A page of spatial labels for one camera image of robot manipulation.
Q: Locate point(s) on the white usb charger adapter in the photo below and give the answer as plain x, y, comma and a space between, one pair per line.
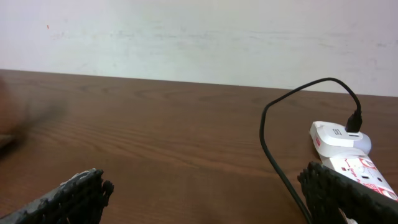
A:
331, 140

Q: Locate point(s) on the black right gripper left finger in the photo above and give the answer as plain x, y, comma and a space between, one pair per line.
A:
81, 199

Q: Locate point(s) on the white power strip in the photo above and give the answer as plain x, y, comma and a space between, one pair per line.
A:
363, 171

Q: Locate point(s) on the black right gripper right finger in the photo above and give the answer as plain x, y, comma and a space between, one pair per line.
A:
333, 198

